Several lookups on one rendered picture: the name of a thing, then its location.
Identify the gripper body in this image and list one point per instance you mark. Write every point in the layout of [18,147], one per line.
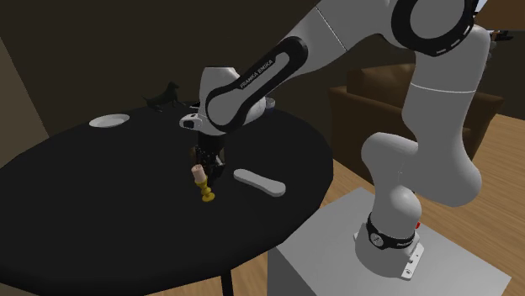
[210,149]

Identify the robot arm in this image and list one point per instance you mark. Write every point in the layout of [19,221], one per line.
[443,123]

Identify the pink candle on gold candlestick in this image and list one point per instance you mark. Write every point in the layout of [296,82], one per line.
[199,173]

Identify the grey flat oblong remote control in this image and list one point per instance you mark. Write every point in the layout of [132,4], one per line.
[260,183]

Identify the black dog figure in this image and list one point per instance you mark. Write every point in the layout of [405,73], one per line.
[163,98]

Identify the white and blue bowl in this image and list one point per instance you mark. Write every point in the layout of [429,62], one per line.
[270,104]

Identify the white plate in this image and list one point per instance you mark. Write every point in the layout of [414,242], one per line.
[109,120]

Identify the black round table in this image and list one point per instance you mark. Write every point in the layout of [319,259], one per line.
[102,196]

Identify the grey robot stand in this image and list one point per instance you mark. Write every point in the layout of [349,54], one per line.
[328,262]

